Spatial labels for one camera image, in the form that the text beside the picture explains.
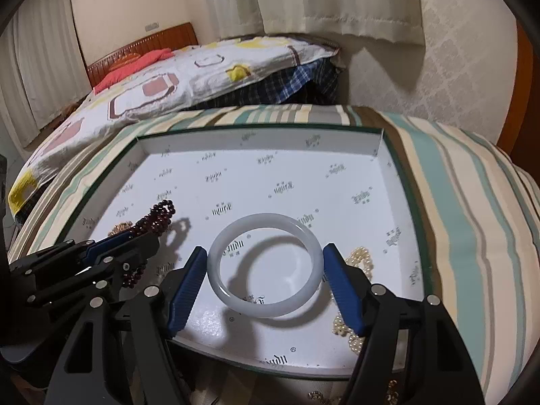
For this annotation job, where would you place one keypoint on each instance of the cream window curtain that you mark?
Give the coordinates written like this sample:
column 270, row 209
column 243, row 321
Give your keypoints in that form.
column 316, row 0

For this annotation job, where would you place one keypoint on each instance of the gold rhinestone brooch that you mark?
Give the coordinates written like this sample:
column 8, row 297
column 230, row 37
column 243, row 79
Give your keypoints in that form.
column 120, row 228

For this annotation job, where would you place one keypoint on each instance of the wooden headboard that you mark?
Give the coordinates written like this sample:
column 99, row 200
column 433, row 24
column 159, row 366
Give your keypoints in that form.
column 160, row 40

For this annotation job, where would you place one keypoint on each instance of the striped bed sheet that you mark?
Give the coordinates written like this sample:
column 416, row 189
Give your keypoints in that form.
column 455, row 202

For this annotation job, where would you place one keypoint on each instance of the white window curtain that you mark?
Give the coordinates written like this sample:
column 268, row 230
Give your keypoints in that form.
column 42, row 50

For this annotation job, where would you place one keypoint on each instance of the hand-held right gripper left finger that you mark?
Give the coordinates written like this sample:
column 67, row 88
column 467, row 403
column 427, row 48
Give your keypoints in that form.
column 185, row 291

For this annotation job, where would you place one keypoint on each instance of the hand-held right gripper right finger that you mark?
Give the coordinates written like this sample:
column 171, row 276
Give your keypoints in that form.
column 341, row 291

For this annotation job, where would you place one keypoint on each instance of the white printed shallow box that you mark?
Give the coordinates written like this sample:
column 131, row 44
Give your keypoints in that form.
column 253, row 177

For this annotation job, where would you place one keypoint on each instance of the brown wooden door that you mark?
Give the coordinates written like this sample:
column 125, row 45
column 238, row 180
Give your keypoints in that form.
column 521, row 93

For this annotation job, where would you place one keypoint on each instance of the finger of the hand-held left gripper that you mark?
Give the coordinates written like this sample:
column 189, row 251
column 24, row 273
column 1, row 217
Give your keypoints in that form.
column 135, row 249
column 109, row 242

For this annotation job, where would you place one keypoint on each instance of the white jade bangle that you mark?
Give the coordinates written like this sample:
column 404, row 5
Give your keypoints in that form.
column 215, row 270

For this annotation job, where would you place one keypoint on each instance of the bed with patterned quilt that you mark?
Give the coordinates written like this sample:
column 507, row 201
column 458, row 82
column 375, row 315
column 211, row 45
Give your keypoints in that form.
column 190, row 76

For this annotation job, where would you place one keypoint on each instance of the wall socket plate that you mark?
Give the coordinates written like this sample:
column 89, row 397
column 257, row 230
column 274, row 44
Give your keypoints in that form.
column 152, row 25

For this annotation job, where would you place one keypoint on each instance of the red pillow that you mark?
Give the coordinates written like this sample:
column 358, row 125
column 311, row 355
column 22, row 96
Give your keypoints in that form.
column 126, row 74

